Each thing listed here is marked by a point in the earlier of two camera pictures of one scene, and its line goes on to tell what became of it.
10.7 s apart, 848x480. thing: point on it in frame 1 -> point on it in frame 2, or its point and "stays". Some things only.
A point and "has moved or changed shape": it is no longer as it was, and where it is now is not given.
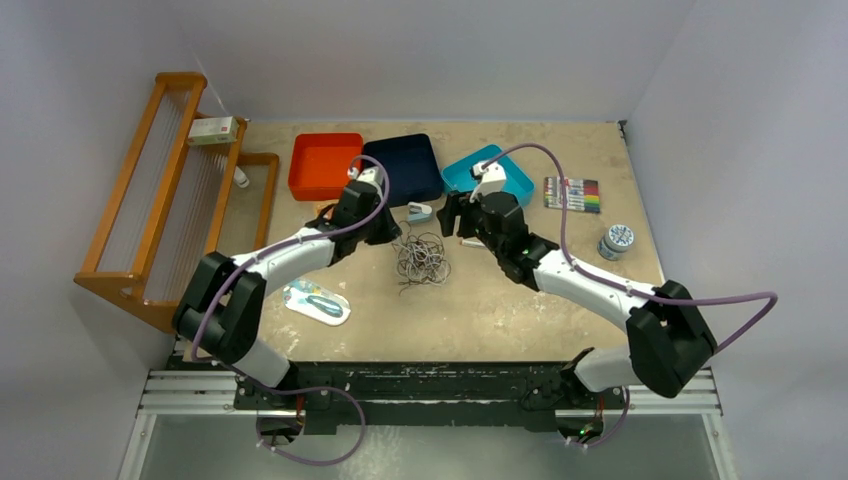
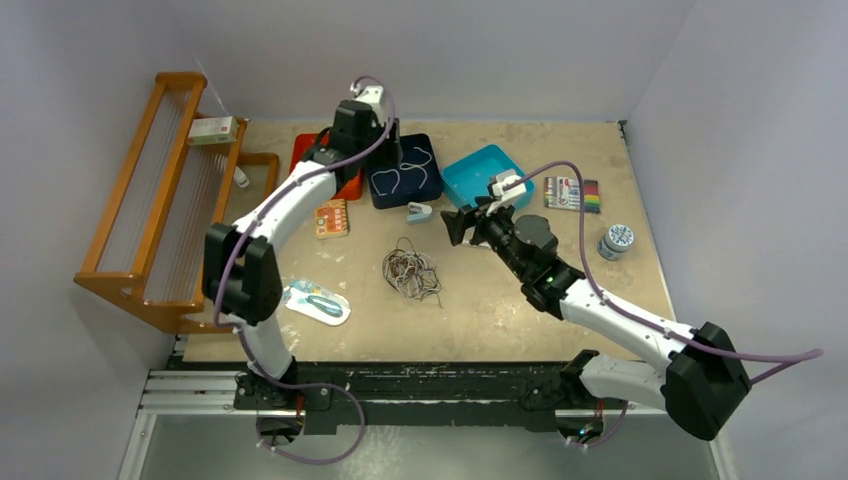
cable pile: (420, 259) has moved or changed shape
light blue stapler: (418, 213) stays
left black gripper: (389, 231) -> (390, 154)
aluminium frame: (216, 392) stays
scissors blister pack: (316, 302) stays
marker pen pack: (581, 194) stays
